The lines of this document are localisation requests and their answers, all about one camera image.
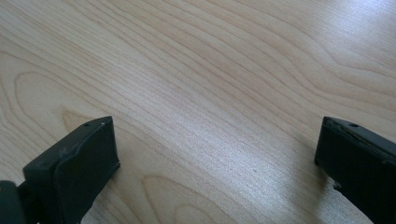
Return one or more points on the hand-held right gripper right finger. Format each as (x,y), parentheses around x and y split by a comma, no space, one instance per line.
(358,161)

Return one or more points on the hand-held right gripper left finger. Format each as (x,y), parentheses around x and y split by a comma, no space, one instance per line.
(74,168)

